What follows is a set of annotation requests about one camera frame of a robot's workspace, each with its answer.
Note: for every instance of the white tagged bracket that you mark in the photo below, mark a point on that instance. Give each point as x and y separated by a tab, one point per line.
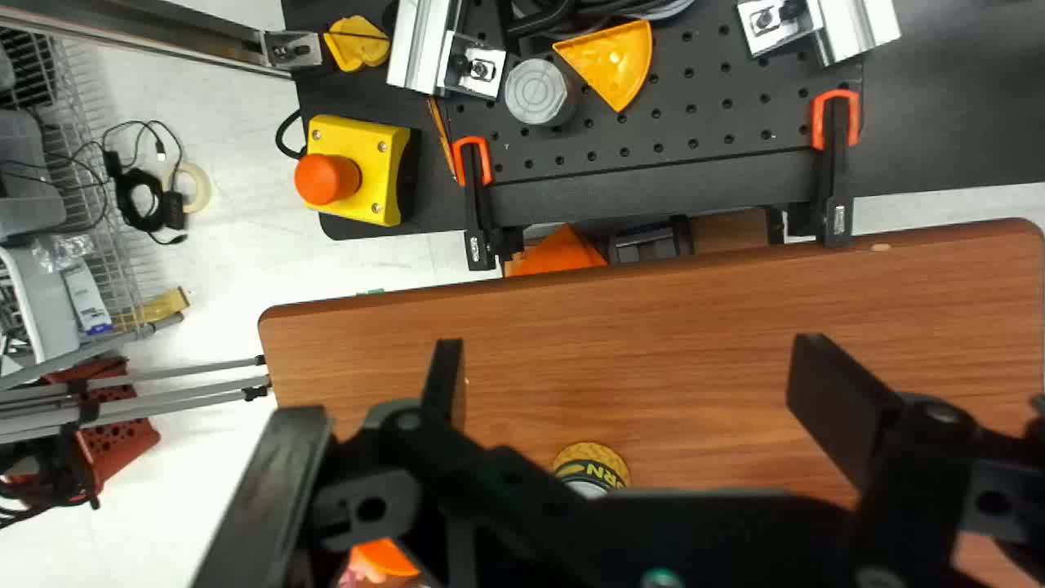
475	70
777	23

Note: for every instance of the grey plastic container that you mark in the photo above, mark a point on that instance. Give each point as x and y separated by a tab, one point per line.
27	174

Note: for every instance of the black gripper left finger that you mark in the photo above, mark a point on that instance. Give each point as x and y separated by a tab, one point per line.
447	380

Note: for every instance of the white package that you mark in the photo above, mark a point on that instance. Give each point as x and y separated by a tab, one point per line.
33	316

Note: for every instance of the red perforated crate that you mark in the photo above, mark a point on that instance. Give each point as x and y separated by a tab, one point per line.
103	436

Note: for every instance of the yellow emergency stop button box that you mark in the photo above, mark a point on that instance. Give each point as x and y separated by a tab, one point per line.
376	151

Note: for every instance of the orange printed bracket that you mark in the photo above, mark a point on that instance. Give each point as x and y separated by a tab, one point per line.
557	254

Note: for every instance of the grey cylinder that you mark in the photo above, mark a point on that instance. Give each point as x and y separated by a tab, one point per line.
537	94

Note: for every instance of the small yellow object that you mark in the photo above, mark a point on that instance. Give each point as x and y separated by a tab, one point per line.
160	309

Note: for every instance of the aluminium extrusion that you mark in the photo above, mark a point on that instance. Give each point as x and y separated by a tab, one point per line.
424	45
859	28

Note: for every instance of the small labelled bottle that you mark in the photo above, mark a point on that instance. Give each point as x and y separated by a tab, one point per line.
86	303

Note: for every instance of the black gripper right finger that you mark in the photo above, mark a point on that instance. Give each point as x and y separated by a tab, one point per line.
843	403

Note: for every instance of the small orange wedge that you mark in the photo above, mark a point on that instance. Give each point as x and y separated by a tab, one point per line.
358	45

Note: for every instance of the large orange wedge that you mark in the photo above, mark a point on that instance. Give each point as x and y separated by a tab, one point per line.
610	60

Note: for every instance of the long grey metal rail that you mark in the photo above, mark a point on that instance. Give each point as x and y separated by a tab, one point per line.
142	28

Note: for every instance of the orange pencil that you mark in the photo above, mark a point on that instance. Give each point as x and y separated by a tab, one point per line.
444	137

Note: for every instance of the yellow corn can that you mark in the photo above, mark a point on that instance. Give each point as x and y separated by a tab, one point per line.
594	458

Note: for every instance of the clear tape roll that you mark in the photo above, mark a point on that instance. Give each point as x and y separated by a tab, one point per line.
206	191

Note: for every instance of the grey tripod legs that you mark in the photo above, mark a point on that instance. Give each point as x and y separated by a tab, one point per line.
133	393

